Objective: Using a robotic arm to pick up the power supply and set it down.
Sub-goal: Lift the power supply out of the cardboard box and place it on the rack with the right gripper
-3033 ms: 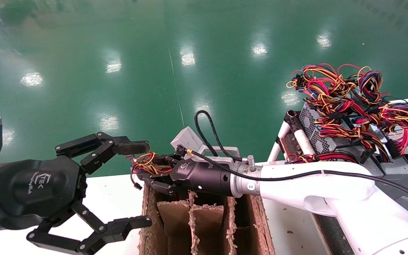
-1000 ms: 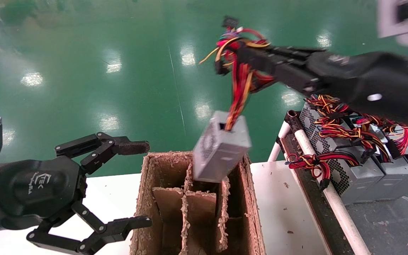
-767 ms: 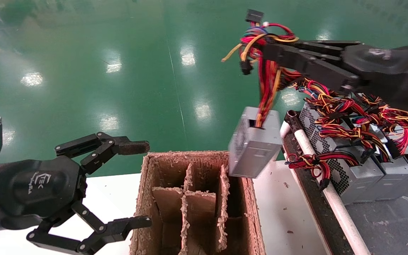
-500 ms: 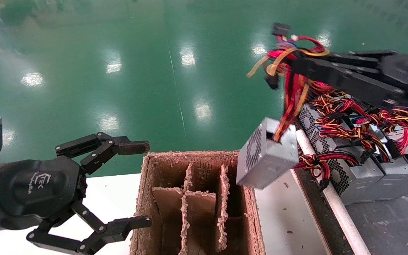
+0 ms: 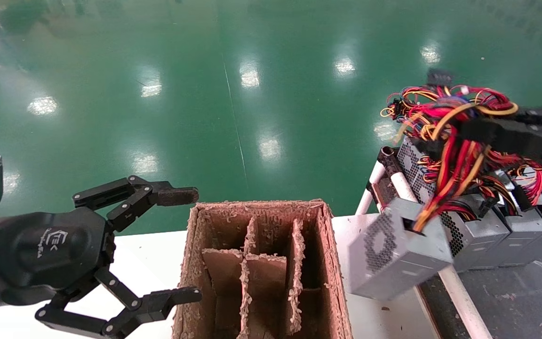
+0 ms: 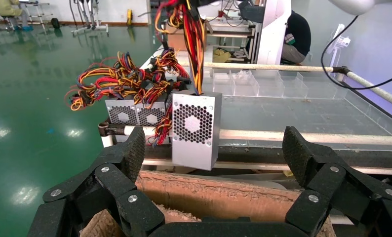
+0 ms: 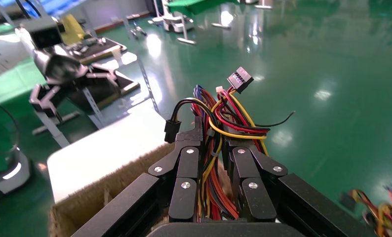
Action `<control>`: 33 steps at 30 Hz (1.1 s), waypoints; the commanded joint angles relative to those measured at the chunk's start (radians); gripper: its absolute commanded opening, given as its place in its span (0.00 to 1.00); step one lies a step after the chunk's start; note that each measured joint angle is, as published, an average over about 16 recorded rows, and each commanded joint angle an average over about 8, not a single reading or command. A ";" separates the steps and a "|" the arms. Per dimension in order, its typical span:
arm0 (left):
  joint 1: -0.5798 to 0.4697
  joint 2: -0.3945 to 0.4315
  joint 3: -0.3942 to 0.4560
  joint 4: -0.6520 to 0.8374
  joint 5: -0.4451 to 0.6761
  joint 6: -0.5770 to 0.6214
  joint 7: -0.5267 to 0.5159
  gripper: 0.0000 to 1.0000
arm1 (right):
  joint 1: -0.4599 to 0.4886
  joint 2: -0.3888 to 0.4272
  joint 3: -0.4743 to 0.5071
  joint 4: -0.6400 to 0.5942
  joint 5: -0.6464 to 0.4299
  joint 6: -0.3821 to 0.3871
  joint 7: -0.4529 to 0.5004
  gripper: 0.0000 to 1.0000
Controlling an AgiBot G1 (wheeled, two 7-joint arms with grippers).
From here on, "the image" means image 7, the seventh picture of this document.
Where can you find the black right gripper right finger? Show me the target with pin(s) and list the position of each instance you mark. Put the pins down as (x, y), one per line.
(253, 199)

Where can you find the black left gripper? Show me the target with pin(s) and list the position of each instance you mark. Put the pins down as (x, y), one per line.
(62, 68)

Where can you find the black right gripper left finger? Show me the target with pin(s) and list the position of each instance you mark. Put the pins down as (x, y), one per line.
(186, 196)

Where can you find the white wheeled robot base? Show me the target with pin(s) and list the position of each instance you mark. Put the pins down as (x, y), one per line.
(19, 176)

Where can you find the dark shelf board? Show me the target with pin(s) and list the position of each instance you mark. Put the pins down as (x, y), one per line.
(101, 95)

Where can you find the black tray with parts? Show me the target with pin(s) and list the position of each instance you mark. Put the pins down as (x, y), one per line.
(98, 52)

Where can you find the yellow object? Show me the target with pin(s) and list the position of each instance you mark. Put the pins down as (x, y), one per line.
(72, 31)

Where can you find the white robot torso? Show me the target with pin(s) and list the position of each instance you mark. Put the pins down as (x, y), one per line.
(3, 55)

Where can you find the brown cardboard box with dividers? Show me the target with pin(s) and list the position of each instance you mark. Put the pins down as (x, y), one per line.
(84, 199)

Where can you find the white machine base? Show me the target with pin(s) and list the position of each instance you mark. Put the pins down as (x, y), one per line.
(176, 24)

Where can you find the green topped table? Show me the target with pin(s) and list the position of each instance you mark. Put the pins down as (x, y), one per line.
(199, 6)

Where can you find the grey metal frame table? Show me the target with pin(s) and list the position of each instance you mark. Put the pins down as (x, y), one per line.
(53, 130)

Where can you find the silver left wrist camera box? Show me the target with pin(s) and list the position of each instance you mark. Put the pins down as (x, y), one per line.
(47, 37)

